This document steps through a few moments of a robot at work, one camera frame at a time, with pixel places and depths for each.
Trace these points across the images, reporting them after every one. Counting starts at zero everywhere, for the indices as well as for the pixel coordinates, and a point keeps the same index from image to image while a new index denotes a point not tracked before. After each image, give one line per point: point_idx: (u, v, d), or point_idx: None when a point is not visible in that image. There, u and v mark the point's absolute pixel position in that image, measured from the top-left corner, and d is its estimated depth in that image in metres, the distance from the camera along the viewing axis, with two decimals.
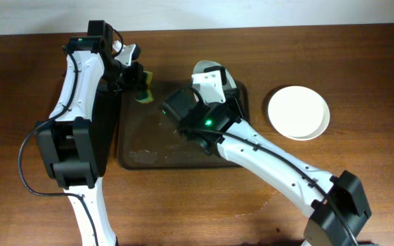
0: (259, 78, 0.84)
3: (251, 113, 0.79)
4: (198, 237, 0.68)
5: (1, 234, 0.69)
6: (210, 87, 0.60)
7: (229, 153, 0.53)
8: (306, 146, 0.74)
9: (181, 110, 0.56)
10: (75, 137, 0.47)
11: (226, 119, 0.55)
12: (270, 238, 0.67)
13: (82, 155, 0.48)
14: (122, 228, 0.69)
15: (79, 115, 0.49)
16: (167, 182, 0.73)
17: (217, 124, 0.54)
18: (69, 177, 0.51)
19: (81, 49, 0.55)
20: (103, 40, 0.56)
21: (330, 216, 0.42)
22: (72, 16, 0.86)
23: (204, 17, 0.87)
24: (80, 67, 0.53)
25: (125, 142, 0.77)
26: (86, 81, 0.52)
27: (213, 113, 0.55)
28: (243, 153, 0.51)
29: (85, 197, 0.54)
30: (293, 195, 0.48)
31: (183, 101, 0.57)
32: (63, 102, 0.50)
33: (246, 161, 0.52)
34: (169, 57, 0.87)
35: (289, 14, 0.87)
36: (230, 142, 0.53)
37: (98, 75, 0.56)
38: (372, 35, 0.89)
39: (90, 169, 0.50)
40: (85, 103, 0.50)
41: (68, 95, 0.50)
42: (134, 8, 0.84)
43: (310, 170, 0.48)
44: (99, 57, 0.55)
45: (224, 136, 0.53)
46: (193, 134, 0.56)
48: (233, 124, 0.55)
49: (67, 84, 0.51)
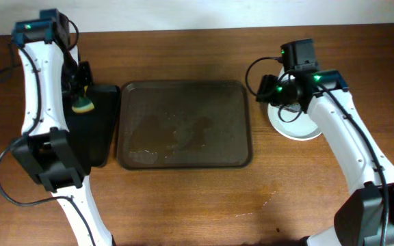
0: (258, 78, 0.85)
3: (251, 113, 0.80)
4: (197, 237, 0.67)
5: (1, 234, 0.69)
6: (306, 52, 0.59)
7: (317, 107, 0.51)
8: (306, 146, 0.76)
9: (301, 58, 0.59)
10: (55, 149, 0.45)
11: (333, 85, 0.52)
12: (271, 238, 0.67)
13: (64, 160, 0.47)
14: (122, 228, 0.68)
15: (52, 124, 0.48)
16: (167, 182, 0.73)
17: (324, 83, 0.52)
18: (55, 179, 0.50)
19: (33, 38, 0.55)
20: (56, 22, 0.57)
21: (375, 201, 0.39)
22: (72, 15, 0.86)
23: (203, 18, 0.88)
24: (39, 67, 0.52)
25: (125, 141, 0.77)
26: (49, 79, 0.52)
27: (328, 73, 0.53)
28: (332, 116, 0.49)
29: (75, 197, 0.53)
30: (352, 170, 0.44)
31: (307, 51, 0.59)
32: (32, 113, 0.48)
33: (332, 126, 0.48)
34: (169, 57, 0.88)
35: (288, 14, 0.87)
36: (325, 101, 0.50)
37: (59, 67, 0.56)
38: (371, 34, 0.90)
39: (76, 171, 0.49)
40: (53, 105, 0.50)
41: (35, 102, 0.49)
42: (134, 7, 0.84)
43: (383, 159, 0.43)
44: (55, 46, 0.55)
45: (324, 93, 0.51)
46: (298, 78, 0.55)
48: (338, 91, 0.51)
49: (29, 88, 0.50)
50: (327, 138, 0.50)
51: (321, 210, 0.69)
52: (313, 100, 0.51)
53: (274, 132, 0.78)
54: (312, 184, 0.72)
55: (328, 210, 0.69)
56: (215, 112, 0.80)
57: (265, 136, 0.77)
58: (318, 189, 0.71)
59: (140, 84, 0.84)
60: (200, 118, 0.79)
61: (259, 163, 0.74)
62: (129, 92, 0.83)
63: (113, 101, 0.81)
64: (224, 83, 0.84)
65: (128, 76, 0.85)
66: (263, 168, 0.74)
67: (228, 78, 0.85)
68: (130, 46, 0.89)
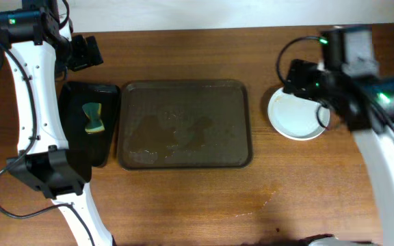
0: (259, 78, 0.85)
3: (252, 113, 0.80)
4: (197, 237, 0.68)
5: (1, 234, 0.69)
6: (359, 42, 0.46)
7: (369, 146, 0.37)
8: (306, 146, 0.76)
9: (353, 52, 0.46)
10: (52, 166, 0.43)
11: None
12: (270, 238, 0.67)
13: (64, 175, 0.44)
14: (122, 228, 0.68)
15: (50, 142, 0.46)
16: (167, 182, 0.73)
17: (393, 100, 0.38)
18: (55, 187, 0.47)
19: (18, 34, 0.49)
20: (45, 14, 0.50)
21: None
22: (72, 16, 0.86)
23: (203, 18, 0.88)
24: (31, 75, 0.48)
25: (125, 142, 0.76)
26: (42, 90, 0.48)
27: None
28: None
29: (75, 203, 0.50)
30: None
31: (360, 44, 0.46)
32: (27, 129, 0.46)
33: (391, 184, 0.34)
34: (169, 57, 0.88)
35: (289, 14, 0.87)
36: (388, 146, 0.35)
37: (52, 67, 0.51)
38: (370, 35, 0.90)
39: (78, 180, 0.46)
40: (50, 119, 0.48)
41: (30, 117, 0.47)
42: (135, 8, 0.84)
43: None
44: (45, 46, 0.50)
45: (393, 128, 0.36)
46: (345, 89, 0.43)
48: None
49: (22, 102, 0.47)
50: (383, 194, 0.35)
51: (321, 210, 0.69)
52: (371, 134, 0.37)
53: (274, 132, 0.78)
54: (312, 184, 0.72)
55: (327, 210, 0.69)
56: (215, 112, 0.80)
57: (265, 137, 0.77)
58: (318, 190, 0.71)
59: (140, 84, 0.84)
60: (201, 118, 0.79)
61: (259, 164, 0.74)
62: (129, 92, 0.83)
63: (113, 101, 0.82)
64: (225, 83, 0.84)
65: (129, 76, 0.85)
66: (263, 169, 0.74)
67: (228, 78, 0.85)
68: (131, 46, 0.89)
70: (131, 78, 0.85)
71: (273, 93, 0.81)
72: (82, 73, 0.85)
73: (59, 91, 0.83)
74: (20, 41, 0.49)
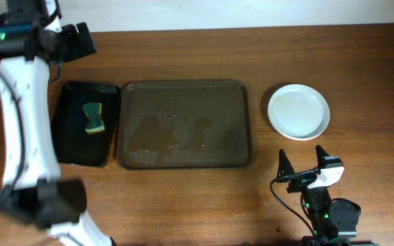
0: (259, 78, 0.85)
3: (252, 113, 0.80)
4: (197, 237, 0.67)
5: None
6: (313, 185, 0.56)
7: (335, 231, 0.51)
8: (306, 146, 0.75)
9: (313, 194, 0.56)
10: (42, 204, 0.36)
11: (337, 216, 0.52)
12: (271, 238, 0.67)
13: (54, 212, 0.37)
14: (122, 228, 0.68)
15: (39, 171, 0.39)
16: (167, 182, 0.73)
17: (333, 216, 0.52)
18: (46, 221, 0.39)
19: (9, 49, 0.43)
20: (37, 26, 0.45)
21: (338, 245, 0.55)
22: (72, 16, 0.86)
23: (203, 19, 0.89)
24: (18, 94, 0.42)
25: (125, 141, 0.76)
26: (32, 111, 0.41)
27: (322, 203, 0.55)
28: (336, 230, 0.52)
29: (72, 232, 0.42)
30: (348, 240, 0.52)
31: (345, 212, 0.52)
32: (14, 158, 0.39)
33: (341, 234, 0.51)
34: (169, 57, 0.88)
35: (288, 14, 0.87)
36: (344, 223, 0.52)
37: (45, 85, 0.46)
38: (371, 35, 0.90)
39: (68, 213, 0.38)
40: (40, 143, 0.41)
41: (16, 143, 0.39)
42: (135, 8, 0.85)
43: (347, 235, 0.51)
44: (37, 62, 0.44)
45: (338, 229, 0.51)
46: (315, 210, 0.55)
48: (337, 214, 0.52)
49: (7, 127, 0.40)
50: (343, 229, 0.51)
51: None
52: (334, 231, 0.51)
53: (274, 132, 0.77)
54: None
55: None
56: (215, 112, 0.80)
57: (265, 137, 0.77)
58: None
59: (140, 84, 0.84)
60: (201, 118, 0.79)
61: (259, 164, 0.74)
62: (129, 92, 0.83)
63: (113, 100, 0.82)
64: (224, 83, 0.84)
65: (129, 76, 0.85)
66: (263, 169, 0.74)
67: (228, 78, 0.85)
68: (130, 46, 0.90)
70: (131, 78, 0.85)
71: (273, 93, 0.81)
72: (82, 74, 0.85)
73: (58, 91, 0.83)
74: (11, 57, 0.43)
